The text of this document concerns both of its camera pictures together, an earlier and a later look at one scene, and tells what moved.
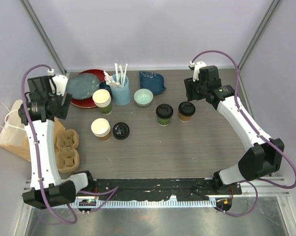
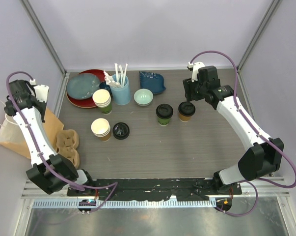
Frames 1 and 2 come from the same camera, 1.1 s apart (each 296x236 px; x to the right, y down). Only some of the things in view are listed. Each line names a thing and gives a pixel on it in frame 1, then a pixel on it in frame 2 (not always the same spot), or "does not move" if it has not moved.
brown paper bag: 13,138 does not move
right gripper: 190,85 does not move
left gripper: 62,109 → 43,104
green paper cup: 163,122 does not move
